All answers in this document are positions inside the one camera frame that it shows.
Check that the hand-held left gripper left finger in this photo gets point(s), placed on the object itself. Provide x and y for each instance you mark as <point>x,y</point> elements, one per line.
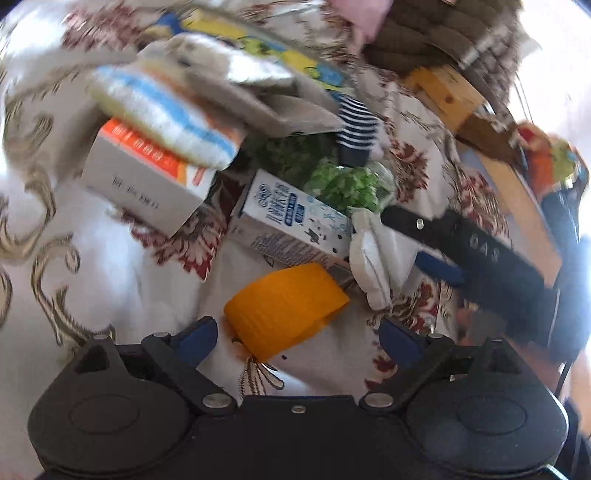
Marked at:
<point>199,339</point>

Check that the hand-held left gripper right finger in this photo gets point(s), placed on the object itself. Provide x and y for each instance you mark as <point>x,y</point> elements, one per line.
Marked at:
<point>399,342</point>

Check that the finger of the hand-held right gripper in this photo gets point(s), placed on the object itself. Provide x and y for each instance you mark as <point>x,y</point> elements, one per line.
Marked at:
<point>411,224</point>
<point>438,270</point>

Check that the navy white striped sock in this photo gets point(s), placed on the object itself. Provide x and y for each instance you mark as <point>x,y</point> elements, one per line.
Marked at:
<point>355,129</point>

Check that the grey cartoon-lined storage box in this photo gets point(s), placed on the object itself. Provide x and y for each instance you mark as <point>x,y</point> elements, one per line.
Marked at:
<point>286,55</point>

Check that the green print plastic bag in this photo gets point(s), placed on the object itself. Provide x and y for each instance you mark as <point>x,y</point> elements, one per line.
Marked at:
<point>341,184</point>

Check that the dark cloth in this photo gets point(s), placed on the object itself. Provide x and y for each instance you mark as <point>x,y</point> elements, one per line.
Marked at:
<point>565,230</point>

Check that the orange cloth roll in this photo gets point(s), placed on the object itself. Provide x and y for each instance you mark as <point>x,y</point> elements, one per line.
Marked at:
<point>286,309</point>

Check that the floral bedspread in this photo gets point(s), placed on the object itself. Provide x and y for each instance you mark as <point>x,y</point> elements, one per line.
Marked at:
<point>115,258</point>

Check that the olive brown shirt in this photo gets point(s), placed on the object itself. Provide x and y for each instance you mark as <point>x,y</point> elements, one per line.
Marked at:
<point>489,136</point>

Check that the white blue milk carton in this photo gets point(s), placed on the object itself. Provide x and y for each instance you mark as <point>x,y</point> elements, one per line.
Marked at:
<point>286,217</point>

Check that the orange white cardboard box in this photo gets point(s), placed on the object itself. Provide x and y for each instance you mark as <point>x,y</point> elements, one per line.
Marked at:
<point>138,194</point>

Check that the grey beige cloth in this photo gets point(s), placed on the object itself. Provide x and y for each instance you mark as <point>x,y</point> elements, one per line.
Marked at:
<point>258,101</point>

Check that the pink cloth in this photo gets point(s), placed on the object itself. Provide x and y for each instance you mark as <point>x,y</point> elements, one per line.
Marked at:
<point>364,18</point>

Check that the blue white striped towel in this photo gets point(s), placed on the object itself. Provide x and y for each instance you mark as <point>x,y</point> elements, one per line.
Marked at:
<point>161,110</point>

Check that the wooden bed frame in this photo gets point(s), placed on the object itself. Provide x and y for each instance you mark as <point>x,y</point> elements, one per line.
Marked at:
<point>461,101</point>

